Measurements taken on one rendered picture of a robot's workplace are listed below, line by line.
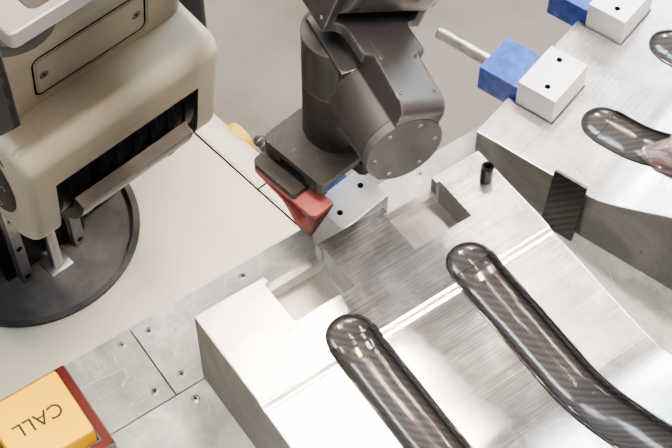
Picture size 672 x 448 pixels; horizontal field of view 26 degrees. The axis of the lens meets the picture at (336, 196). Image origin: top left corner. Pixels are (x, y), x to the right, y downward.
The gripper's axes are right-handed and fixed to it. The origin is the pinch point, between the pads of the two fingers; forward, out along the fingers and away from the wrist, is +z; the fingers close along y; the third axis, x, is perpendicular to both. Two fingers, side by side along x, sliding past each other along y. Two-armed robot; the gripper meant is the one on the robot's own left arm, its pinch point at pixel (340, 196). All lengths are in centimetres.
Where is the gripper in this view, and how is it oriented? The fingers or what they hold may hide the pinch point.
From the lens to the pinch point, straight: 116.0
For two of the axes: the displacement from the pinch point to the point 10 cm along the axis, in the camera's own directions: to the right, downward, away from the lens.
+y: 7.1, -5.6, 4.1
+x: -7.0, -5.8, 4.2
